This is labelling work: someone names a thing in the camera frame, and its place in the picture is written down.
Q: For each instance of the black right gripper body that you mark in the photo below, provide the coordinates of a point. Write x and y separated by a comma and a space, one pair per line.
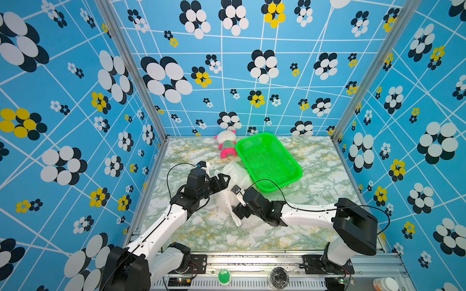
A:
247, 211

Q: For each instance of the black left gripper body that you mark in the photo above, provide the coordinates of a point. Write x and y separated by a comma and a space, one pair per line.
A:
207, 190

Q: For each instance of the white plastic bag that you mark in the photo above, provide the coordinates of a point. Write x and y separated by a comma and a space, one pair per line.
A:
225, 199

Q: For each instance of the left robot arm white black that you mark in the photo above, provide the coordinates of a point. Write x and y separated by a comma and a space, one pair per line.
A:
139, 265

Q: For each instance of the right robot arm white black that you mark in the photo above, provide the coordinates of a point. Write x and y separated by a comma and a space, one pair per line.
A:
356, 227

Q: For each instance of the green plastic mesh basket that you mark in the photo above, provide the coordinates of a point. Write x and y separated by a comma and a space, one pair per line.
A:
268, 162

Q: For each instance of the pink white plush toy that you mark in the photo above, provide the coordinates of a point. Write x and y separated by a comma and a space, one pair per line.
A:
226, 143

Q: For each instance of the round silver knob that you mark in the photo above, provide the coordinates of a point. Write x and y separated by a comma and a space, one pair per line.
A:
278, 279

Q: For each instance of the green push button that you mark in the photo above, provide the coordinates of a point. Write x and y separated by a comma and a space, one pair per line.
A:
224, 277

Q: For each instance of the white orange container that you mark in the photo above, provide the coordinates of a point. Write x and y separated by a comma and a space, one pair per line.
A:
385, 284

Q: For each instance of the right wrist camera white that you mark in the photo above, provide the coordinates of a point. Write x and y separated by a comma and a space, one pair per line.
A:
238, 193

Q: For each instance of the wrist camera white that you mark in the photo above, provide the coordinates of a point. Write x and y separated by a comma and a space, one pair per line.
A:
205, 166
238, 193

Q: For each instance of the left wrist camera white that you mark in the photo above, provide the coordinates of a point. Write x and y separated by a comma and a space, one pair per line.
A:
205, 166

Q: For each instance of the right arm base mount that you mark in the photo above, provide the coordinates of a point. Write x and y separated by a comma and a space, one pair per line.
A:
313, 265

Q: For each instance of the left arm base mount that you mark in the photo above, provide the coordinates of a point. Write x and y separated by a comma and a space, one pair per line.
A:
197, 265

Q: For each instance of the aluminium front rail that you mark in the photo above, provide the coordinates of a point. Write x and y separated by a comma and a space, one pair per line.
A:
250, 270

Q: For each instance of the aluminium frame post left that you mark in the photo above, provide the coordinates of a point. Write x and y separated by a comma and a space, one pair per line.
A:
111, 21

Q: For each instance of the aluminium frame post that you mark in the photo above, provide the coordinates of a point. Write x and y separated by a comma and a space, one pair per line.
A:
111, 21
405, 16

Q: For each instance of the aluminium frame post right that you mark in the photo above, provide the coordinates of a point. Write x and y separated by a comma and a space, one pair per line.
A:
405, 16

